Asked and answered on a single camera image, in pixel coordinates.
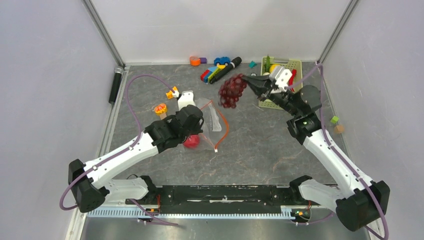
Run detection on black microphone at wall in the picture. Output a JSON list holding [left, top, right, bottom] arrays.
[[108, 66, 124, 105]]

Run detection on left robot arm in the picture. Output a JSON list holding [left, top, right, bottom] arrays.
[[66, 105, 204, 213]]

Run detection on orange toy brick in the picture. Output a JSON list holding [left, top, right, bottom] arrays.
[[166, 86, 180, 100]]

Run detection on purple cable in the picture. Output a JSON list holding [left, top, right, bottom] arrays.
[[288, 62, 390, 240], [58, 74, 181, 212]]

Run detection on red apple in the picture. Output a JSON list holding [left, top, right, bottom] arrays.
[[183, 134, 200, 150]]

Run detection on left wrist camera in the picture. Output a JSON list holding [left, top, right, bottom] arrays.
[[177, 90, 196, 111]]

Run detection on purple grape bunch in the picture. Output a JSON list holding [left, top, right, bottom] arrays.
[[218, 73, 247, 109]]

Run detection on clear zip bag orange zipper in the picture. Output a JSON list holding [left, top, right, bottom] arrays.
[[183, 98, 229, 153]]

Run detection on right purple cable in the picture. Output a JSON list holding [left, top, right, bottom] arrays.
[[288, 62, 390, 240]]

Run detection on teal block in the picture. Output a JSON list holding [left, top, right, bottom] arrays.
[[249, 61, 257, 69]]

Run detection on black microphone on table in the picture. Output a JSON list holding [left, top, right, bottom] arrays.
[[209, 56, 242, 84]]

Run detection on green plastic basket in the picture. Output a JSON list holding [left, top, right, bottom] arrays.
[[258, 56, 303, 110]]

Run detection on green cube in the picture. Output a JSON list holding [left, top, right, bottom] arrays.
[[330, 115, 339, 124]]

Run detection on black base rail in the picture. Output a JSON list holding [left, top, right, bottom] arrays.
[[125, 184, 323, 215]]

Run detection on green leaf vegetable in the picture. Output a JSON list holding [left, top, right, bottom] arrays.
[[263, 55, 271, 73]]

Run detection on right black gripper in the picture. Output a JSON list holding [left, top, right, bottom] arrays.
[[242, 72, 301, 117]]

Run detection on coloured block stack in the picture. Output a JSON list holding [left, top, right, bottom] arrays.
[[200, 65, 226, 84]]

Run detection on yellow lemon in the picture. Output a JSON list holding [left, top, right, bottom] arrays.
[[268, 64, 281, 74]]

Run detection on wooden cube right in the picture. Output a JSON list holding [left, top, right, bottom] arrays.
[[333, 124, 345, 134]]

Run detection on red chili pepper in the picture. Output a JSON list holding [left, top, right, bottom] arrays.
[[288, 73, 296, 93]]

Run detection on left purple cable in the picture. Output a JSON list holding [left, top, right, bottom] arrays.
[[58, 74, 181, 212]]

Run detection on blue toy car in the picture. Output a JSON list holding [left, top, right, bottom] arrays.
[[213, 56, 231, 66]]

